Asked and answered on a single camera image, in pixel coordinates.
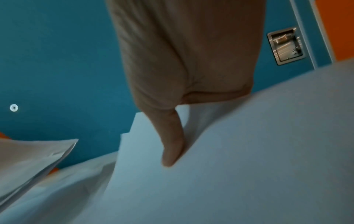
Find person's right hand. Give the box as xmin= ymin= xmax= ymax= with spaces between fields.
xmin=106 ymin=0 xmax=268 ymax=168

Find white sheets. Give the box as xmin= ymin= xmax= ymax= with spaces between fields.
xmin=0 ymin=59 xmax=354 ymax=224

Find recessed metal door handle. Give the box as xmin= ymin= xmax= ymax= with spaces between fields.
xmin=266 ymin=27 xmax=306 ymax=66

